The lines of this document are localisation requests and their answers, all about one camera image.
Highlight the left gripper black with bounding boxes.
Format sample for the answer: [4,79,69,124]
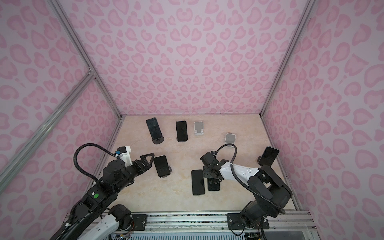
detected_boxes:
[114,151,154,195]

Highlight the black phone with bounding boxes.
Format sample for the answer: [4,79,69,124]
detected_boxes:
[191,170,205,196]
[260,146,280,167]
[207,178,221,192]

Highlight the dark round stand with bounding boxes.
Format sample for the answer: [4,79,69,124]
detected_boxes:
[158,165,172,178]
[152,136,165,145]

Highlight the white folding stand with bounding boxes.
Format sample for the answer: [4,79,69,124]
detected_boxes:
[194,121,204,136]
[225,133,236,144]

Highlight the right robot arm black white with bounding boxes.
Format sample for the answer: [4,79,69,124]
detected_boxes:
[200,152,293,229]

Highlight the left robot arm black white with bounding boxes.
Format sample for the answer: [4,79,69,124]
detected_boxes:
[51,153,155,240]

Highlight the purple phone far left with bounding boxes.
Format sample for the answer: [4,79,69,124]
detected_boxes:
[146,118,163,139]

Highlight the blue phone back centre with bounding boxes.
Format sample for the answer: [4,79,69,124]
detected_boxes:
[176,121,188,143]

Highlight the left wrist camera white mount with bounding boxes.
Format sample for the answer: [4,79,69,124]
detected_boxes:
[115,146,133,167]

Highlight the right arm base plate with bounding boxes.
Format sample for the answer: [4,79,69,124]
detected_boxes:
[226,213,270,230]

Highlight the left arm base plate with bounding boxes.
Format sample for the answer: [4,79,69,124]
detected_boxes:
[132,214,148,232]

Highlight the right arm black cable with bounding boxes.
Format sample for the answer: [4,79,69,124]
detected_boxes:
[214,143,286,215]

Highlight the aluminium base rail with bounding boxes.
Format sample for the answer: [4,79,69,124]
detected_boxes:
[55,209,320,240]

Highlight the left corner aluminium post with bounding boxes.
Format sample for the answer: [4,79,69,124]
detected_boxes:
[47,0,123,120]

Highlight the corner aluminium post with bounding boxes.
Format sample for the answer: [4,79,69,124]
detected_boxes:
[47,0,123,120]
[260,0,319,119]

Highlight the left aluminium frame diagonal bar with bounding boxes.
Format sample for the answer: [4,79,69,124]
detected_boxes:
[1,71,95,193]

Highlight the right corner aluminium post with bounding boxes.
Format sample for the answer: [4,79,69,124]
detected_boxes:
[260,0,319,119]

